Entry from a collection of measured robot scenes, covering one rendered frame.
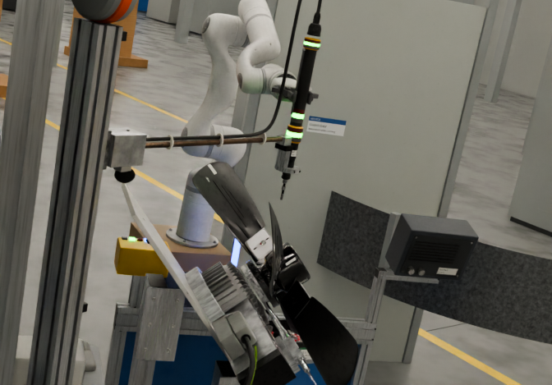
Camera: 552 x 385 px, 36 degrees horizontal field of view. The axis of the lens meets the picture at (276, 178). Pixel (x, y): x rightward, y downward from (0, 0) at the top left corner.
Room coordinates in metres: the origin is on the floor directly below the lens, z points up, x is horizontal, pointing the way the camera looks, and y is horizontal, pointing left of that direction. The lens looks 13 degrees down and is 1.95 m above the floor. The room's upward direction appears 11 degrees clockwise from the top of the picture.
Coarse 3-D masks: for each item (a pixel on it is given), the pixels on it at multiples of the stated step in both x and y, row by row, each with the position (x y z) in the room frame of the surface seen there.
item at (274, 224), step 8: (272, 208) 1.97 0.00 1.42; (272, 216) 1.93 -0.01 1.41; (272, 224) 1.91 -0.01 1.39; (272, 232) 1.89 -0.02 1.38; (280, 232) 2.03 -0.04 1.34; (272, 240) 1.88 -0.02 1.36; (280, 240) 2.03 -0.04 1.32; (280, 248) 2.02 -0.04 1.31; (280, 256) 2.05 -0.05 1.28; (272, 272) 1.86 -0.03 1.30; (272, 280) 1.85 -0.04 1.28; (272, 288) 1.84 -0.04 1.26; (272, 296) 1.84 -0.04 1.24
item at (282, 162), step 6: (288, 138) 2.23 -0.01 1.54; (276, 144) 2.24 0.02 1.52; (282, 144) 2.22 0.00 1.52; (288, 144) 2.24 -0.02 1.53; (282, 150) 2.24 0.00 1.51; (288, 150) 2.23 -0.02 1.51; (282, 156) 2.24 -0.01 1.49; (288, 156) 2.24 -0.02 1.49; (276, 162) 2.25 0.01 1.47; (282, 162) 2.24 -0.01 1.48; (276, 168) 2.25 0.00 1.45; (282, 168) 2.24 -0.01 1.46; (288, 168) 2.24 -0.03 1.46; (294, 168) 2.26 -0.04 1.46; (300, 168) 2.28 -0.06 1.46
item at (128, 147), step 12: (108, 132) 1.72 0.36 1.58; (120, 132) 1.76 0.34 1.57; (132, 132) 1.78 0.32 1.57; (108, 144) 1.72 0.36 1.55; (120, 144) 1.73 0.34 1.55; (132, 144) 1.76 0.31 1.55; (144, 144) 1.79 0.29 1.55; (108, 156) 1.73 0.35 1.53; (120, 156) 1.74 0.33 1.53; (132, 156) 1.77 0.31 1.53
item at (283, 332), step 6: (264, 306) 2.10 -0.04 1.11; (270, 312) 2.06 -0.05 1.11; (276, 318) 2.04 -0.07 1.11; (276, 324) 2.02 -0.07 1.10; (282, 324) 2.02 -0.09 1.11; (282, 330) 1.99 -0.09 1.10; (282, 336) 1.98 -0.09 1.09; (288, 336) 1.97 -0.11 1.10; (300, 360) 1.90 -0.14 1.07; (306, 366) 1.88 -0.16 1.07; (306, 372) 1.87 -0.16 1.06; (312, 378) 1.84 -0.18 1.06
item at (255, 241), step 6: (258, 234) 2.20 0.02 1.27; (264, 234) 2.22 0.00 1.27; (252, 240) 2.18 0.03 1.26; (258, 240) 2.19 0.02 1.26; (264, 240) 2.20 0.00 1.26; (270, 240) 2.22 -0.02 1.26; (252, 246) 2.16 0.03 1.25; (258, 246) 2.18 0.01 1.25; (264, 246) 2.19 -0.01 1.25; (270, 246) 2.20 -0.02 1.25; (252, 252) 2.15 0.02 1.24; (258, 252) 2.16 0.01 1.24; (264, 252) 2.18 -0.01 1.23; (258, 258) 2.15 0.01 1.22
